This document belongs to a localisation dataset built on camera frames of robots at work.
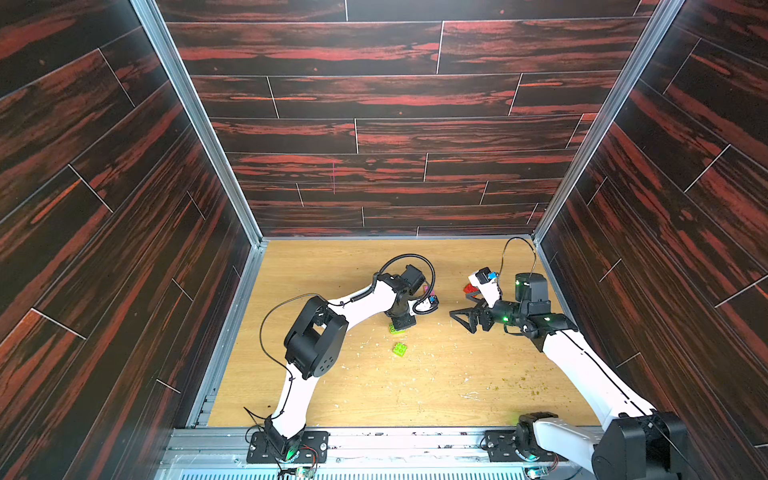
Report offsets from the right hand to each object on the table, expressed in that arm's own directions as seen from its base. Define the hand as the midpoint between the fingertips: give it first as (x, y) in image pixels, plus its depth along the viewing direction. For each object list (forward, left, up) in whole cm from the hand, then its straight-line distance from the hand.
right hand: (466, 301), depth 82 cm
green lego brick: (-5, +20, -11) cm, 23 cm away
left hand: (+1, +16, -14) cm, 21 cm away
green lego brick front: (-9, +18, -14) cm, 25 cm away
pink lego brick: (+1, +12, +4) cm, 13 cm away
